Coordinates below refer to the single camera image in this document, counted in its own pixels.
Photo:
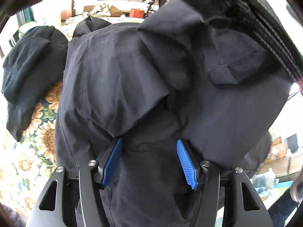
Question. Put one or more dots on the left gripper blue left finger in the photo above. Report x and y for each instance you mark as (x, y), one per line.
(108, 162)

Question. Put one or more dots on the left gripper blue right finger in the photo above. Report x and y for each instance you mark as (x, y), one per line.
(190, 164)

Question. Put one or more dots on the black jacket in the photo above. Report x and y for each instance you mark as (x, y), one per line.
(170, 77)

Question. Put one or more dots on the sunflower pattern tablecloth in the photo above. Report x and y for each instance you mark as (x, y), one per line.
(31, 86)

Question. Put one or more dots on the orange paper bag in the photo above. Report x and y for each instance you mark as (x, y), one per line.
(136, 13)

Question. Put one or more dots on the open cardboard box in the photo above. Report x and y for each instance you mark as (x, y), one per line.
(102, 10)

